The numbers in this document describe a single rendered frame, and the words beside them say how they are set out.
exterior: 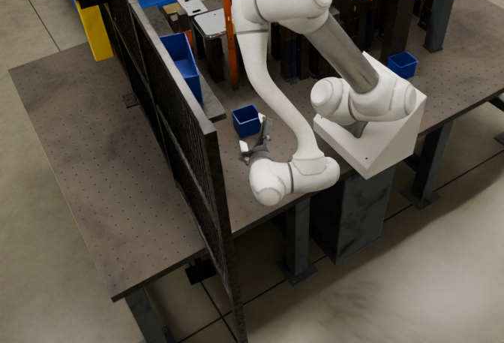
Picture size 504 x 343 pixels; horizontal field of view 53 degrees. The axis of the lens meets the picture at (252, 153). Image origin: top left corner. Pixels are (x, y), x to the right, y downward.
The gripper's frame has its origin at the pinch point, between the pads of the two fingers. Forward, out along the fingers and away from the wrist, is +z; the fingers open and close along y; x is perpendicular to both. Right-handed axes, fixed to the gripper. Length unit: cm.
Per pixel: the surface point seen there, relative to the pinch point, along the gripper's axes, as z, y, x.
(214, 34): 62, -8, -16
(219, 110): 6.1, 1.1, -13.2
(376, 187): 12, 5, 72
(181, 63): 38.4, 2.7, -27.5
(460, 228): 23, 11, 143
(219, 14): 78, -13, -15
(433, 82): 48, -42, 87
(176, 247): -22, 47, -8
